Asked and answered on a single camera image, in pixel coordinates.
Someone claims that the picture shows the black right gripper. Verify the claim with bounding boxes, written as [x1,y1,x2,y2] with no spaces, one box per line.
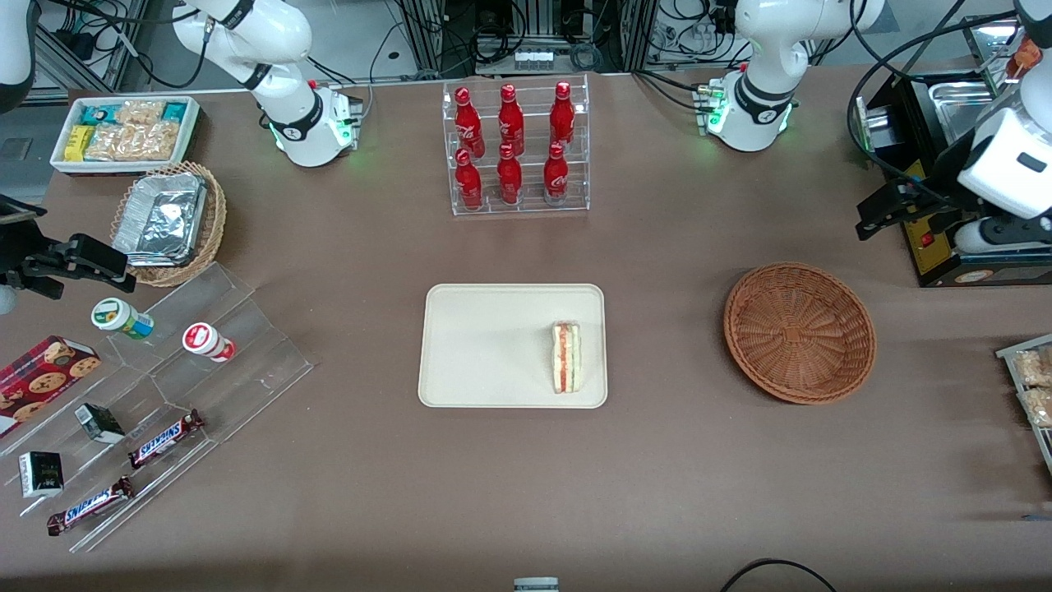
[0,220,138,299]

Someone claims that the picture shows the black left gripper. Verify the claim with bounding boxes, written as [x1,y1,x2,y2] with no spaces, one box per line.
[856,178,959,242]

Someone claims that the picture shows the triangular sandwich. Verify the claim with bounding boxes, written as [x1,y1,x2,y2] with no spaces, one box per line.
[551,321,583,395]

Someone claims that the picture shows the light wicker basket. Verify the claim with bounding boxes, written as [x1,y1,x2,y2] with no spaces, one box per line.
[110,161,228,288]

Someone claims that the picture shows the round brown wicker basket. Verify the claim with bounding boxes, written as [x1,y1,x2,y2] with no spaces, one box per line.
[723,261,877,405]

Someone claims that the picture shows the metal snack tray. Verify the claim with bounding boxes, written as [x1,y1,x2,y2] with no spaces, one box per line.
[996,333,1052,478]

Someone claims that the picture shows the cream rectangular tray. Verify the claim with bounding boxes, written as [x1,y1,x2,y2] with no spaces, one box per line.
[418,284,609,409]

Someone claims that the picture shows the green label yogurt bottle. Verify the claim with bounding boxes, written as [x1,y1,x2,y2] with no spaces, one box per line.
[90,298,155,341]

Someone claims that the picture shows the aluminium foil containers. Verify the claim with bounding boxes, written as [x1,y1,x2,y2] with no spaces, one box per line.
[113,172,208,267]

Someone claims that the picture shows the black food warmer cabinet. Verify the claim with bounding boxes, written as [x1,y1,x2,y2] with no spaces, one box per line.
[855,12,1052,289]

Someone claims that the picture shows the red label yogurt bottle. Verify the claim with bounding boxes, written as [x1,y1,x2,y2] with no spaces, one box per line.
[182,322,237,363]

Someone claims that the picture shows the steel warmer pan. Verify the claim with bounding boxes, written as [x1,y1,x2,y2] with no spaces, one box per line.
[929,80,1002,150]

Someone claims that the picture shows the white snack bin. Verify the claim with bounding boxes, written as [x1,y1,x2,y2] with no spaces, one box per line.
[49,95,201,176]

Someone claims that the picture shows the clear cracker bag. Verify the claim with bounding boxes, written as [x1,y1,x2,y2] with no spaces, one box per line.
[115,99,168,127]
[131,122,181,162]
[85,125,136,162]

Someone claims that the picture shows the red cookie box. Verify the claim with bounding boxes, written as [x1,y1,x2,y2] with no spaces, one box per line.
[0,335,103,439]

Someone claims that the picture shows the small black box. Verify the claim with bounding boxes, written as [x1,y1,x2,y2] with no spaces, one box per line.
[74,403,127,445]
[18,451,65,499]

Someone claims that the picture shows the snickers bar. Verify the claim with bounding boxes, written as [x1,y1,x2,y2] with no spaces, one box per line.
[46,475,136,537]
[127,409,205,470]

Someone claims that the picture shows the clear acrylic stepped display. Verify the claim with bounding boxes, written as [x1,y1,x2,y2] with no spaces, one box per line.
[0,261,314,554]

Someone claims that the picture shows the fried skewer snack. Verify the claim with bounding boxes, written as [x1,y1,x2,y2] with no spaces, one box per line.
[1009,33,1040,79]

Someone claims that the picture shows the clear pastry bag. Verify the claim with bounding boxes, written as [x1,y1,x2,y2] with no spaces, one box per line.
[1013,347,1052,387]
[1019,386,1052,428]

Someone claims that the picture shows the red cola bottle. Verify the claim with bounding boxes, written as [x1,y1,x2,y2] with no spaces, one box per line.
[498,83,525,157]
[543,141,570,206]
[454,86,485,159]
[549,81,576,150]
[497,144,524,206]
[455,148,483,211]

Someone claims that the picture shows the clear acrylic bottle rack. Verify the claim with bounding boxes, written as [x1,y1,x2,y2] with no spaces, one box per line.
[442,74,591,217]

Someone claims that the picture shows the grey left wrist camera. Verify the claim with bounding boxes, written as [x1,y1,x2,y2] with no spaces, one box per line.
[952,215,1052,254]

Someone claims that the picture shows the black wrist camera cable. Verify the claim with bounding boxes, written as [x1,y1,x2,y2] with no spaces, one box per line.
[848,0,1022,206]

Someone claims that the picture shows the black table cable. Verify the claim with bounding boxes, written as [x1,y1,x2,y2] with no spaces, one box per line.
[720,558,839,592]

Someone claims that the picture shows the aluminium frame rack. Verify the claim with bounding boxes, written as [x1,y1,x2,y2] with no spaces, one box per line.
[399,0,658,76]

